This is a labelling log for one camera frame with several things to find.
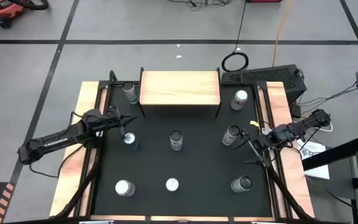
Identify tangled black cables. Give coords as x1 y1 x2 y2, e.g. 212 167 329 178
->
166 0 232 12

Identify black cable with coil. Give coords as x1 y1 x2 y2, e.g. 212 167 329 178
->
221 0 249 73

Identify slim silver can red text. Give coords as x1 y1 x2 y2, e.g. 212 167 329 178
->
122 81 139 105

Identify slim Celsius can orange print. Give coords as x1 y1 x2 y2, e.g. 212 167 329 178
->
221 124 242 147

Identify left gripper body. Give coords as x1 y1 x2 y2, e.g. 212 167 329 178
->
103 106 124 131

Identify Diet Coke can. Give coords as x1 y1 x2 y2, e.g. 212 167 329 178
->
230 89 249 111

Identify blue Red Bull can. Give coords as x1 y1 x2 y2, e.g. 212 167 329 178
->
123 132 139 151

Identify grey can with dark top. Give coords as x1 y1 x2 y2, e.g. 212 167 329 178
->
230 175 254 194

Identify yellow cable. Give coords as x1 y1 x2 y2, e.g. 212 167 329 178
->
272 0 293 67

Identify black metal bar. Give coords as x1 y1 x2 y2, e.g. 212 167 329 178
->
301 135 358 171

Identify sugarfree Red Bull can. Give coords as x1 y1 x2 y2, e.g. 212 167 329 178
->
165 177 180 192

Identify black table mat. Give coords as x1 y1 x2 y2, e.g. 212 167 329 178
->
90 83 275 218

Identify black computer case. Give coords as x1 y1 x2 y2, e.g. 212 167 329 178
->
221 63 308 105

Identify white cable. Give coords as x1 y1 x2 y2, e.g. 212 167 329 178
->
320 121 334 133

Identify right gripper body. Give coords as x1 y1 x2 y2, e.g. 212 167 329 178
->
250 130 276 153

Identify wooden shelf with black legs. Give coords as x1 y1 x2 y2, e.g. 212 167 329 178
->
138 67 223 119

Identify slim Celsius can blue print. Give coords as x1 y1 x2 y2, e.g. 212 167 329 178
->
169 129 184 152

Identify white-topped silver can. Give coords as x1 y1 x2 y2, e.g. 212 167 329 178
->
114 179 137 197

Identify white paper sheet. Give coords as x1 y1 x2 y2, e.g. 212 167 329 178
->
296 139 331 180

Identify black cable sleeve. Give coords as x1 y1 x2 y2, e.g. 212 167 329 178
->
264 161 315 220
54 146 104 218

